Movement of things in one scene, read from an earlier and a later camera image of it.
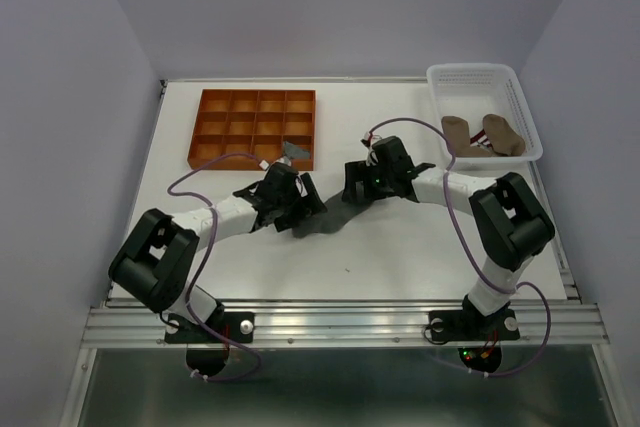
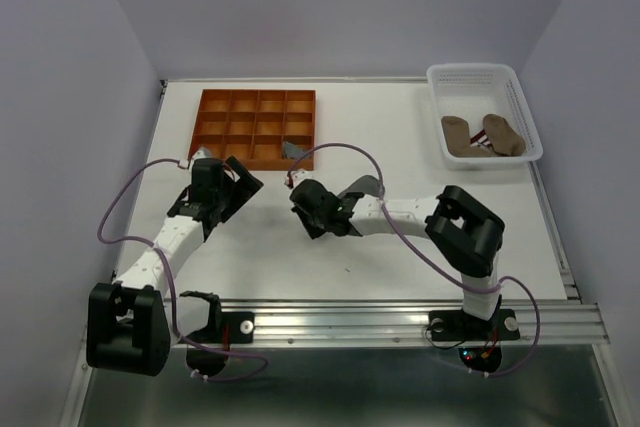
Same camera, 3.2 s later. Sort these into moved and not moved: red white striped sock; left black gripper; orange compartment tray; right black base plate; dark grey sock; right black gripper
Moved: right black gripper; left black gripper
Not moved: right black base plate; orange compartment tray; dark grey sock; red white striped sock
